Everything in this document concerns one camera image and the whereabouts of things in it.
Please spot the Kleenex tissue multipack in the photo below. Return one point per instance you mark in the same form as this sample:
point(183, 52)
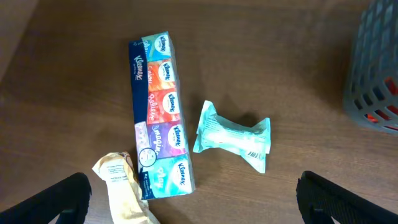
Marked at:
point(164, 163)

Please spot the mint green wipes packet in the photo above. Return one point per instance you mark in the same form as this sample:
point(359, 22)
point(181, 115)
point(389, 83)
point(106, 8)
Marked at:
point(251, 143)

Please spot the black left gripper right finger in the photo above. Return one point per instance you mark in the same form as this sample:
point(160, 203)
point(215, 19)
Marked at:
point(322, 201)

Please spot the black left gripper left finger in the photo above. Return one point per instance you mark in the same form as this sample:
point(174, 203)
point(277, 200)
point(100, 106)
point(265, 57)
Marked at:
point(66, 201)

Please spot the San Remo spaghetti packet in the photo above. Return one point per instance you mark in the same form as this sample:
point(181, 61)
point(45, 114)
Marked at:
point(381, 102)

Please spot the beige paper pouch left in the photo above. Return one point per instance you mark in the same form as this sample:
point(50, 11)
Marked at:
point(125, 195)

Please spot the grey plastic basket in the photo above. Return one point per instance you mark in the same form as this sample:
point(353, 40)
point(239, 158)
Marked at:
point(374, 56)

